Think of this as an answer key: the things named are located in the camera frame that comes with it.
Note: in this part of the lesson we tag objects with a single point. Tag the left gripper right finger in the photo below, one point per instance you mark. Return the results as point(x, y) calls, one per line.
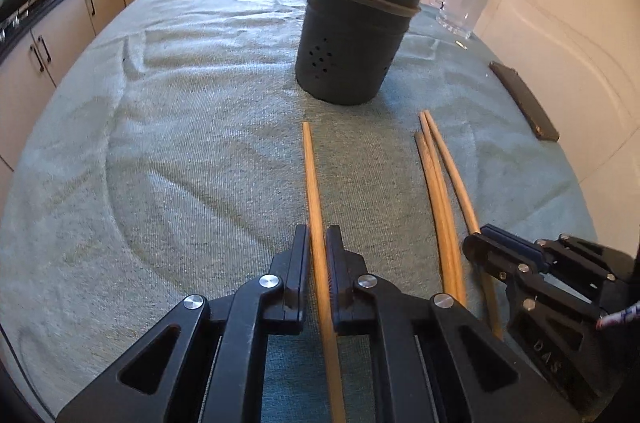
point(431, 359)

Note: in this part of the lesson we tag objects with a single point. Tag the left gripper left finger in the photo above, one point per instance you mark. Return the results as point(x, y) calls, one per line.
point(204, 361)

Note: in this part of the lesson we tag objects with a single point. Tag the wooden chopstick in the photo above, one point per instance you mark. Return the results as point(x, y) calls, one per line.
point(321, 281)
point(429, 175)
point(452, 271)
point(471, 222)

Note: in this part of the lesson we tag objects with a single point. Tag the beige lower kitchen cabinets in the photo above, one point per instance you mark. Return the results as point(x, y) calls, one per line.
point(34, 62)

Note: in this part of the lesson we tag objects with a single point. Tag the patterned sleeve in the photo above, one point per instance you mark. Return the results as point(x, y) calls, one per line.
point(622, 317)

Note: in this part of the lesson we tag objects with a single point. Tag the black smartphone amber case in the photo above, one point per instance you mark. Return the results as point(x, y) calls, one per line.
point(530, 107)

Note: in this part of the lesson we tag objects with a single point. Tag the teal table cloth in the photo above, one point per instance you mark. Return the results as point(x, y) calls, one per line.
point(170, 161)

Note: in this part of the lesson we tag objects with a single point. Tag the dark grey utensil holder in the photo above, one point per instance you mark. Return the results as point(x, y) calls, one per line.
point(346, 47)

